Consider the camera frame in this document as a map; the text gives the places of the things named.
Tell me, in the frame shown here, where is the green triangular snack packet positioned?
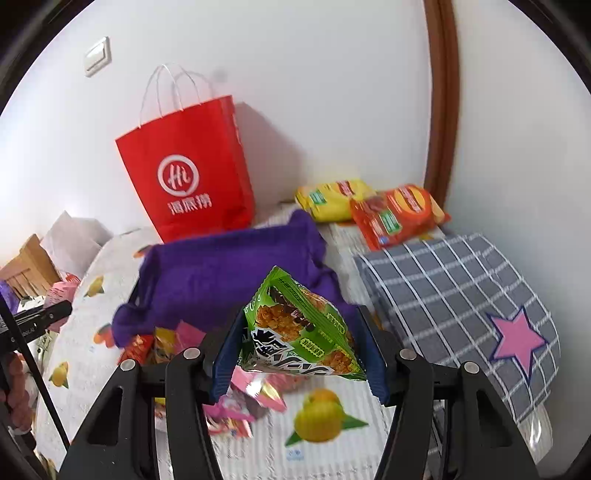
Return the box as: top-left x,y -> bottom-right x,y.
239,266 -> 367,381

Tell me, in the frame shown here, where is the person left hand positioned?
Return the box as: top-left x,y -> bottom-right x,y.
1,353 -> 33,431

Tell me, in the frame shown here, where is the wooden chair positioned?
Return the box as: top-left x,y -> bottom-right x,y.
1,234 -> 60,300

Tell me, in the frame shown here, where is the purple fabric tray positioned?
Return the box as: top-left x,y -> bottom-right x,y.
111,209 -> 356,348

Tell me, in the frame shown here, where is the grey checked folded cloth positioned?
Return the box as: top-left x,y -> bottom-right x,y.
355,234 -> 561,422

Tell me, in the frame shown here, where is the orange red chips bag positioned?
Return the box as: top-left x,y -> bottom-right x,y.
349,184 -> 451,251

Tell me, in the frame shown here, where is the yellow chips bag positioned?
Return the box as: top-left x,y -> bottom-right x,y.
294,180 -> 376,223

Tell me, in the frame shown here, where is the red paper shopping bag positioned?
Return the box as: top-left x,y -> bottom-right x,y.
116,95 -> 256,243

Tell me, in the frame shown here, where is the white wall switch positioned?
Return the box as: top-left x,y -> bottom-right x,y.
83,36 -> 111,77

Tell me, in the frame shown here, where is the brown wooden door frame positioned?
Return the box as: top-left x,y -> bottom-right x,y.
424,0 -> 461,207

